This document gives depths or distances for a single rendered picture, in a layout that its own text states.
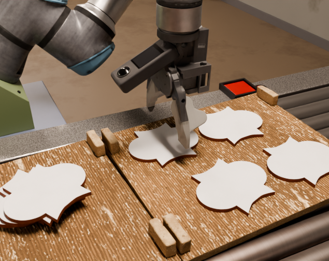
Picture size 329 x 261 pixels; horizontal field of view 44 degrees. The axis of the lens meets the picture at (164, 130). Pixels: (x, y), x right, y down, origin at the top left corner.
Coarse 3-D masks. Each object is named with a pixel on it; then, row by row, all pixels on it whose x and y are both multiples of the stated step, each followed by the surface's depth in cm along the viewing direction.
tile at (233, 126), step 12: (228, 108) 91; (216, 120) 87; (228, 120) 87; (240, 120) 87; (252, 120) 87; (204, 132) 83; (216, 132) 83; (228, 132) 83; (240, 132) 83; (252, 132) 83
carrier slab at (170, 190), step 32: (256, 96) 97; (128, 128) 86; (288, 128) 86; (128, 160) 77; (192, 160) 77; (224, 160) 77; (256, 160) 77; (160, 192) 70; (192, 192) 70; (288, 192) 70; (320, 192) 70; (192, 224) 64; (224, 224) 64; (256, 224) 64; (192, 256) 58
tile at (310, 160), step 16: (288, 144) 80; (304, 144) 80; (320, 144) 80; (272, 160) 76; (288, 160) 76; (304, 160) 76; (320, 160) 76; (288, 176) 72; (304, 176) 72; (320, 176) 72
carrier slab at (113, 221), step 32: (32, 160) 77; (64, 160) 77; (96, 160) 77; (96, 192) 70; (128, 192) 70; (64, 224) 64; (96, 224) 64; (128, 224) 64; (0, 256) 58; (32, 256) 58; (64, 256) 58; (96, 256) 58; (128, 256) 58; (160, 256) 58
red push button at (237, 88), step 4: (228, 84) 104; (232, 84) 104; (236, 84) 104; (240, 84) 104; (244, 84) 104; (228, 88) 102; (232, 88) 102; (236, 88) 102; (240, 88) 102; (244, 88) 102; (248, 88) 102; (252, 88) 102; (236, 92) 100; (240, 92) 100; (244, 92) 100
